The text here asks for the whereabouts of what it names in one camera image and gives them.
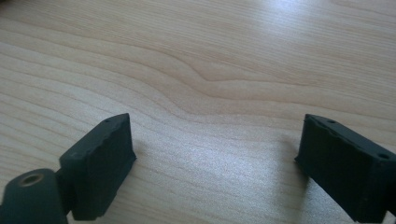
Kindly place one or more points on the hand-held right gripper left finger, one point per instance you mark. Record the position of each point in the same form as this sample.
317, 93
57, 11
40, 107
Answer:
99, 168

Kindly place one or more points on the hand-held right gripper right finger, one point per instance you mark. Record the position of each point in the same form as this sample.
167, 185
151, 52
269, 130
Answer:
345, 174

